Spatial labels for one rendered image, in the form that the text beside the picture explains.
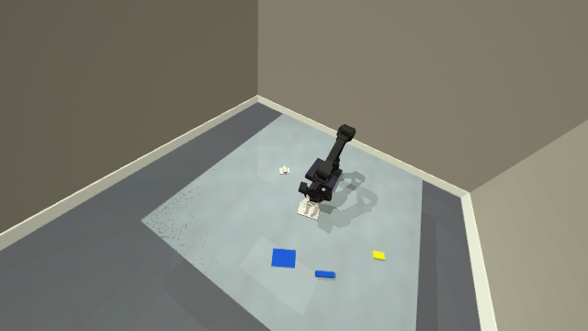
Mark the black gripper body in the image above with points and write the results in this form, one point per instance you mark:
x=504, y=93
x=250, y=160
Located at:
x=327, y=193

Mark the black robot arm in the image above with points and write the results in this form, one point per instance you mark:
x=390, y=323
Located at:
x=326, y=169

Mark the yellow rectangular block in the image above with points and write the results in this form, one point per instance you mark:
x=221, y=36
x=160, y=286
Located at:
x=378, y=255

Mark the blue rectangular bar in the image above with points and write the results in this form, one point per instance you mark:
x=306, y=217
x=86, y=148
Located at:
x=326, y=274

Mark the blue flat rectangular plate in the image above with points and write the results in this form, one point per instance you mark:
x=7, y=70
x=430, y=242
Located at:
x=283, y=258

